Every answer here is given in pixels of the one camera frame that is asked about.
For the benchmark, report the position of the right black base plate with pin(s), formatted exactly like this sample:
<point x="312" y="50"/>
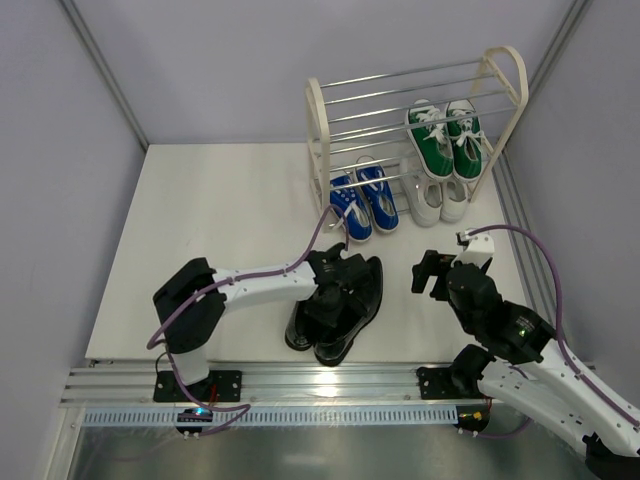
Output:
<point x="435" y="383"/>

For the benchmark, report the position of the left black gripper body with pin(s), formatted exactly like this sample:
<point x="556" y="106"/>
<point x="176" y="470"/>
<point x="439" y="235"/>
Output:
<point x="329" y="308"/>

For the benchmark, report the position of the black leather shoe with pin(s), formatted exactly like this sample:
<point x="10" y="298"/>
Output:
<point x="362" y="305"/>
<point x="302" y="330"/>

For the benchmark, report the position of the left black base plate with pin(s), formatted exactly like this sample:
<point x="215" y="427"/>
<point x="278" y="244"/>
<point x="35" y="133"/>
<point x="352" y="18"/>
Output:
<point x="221" y="386"/>

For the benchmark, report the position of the cream metal shoe rack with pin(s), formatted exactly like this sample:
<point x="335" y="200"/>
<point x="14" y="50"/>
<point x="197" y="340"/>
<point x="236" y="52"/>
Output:
<point x="366" y="117"/>

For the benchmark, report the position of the slotted grey cable duct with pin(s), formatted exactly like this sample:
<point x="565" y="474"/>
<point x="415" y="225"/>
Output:
<point x="269" y="416"/>

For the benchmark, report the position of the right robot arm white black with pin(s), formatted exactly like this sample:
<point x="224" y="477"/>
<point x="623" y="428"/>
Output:
<point x="517" y="358"/>

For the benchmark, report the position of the white sneaker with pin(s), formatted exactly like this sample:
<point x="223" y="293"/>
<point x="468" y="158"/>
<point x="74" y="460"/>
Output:
<point x="423" y="194"/>
<point x="454" y="200"/>

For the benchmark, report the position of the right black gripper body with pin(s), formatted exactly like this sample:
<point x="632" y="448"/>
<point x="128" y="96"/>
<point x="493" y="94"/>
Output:
<point x="431" y="270"/>

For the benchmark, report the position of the aluminium mounting rail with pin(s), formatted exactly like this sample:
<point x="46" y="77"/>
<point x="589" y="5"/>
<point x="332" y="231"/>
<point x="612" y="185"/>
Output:
<point x="111" y="383"/>

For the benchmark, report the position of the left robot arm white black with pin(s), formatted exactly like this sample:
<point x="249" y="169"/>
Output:
<point x="193" y="301"/>

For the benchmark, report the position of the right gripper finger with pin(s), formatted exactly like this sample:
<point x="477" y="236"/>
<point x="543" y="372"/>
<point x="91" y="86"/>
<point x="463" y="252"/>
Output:
<point x="420" y="276"/>
<point x="434" y="259"/>

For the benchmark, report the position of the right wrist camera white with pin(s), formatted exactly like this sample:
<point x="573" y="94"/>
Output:
<point x="477" y="249"/>

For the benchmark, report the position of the green canvas sneaker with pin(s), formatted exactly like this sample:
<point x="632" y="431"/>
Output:
<point x="466" y="135"/>
<point x="429" y="135"/>

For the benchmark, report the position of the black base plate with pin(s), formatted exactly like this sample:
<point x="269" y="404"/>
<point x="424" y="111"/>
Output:
<point x="435" y="383"/>
<point x="221" y="386"/>

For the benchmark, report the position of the blue canvas sneaker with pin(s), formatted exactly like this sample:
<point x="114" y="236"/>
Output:
<point x="349" y="206"/>
<point x="378" y="193"/>

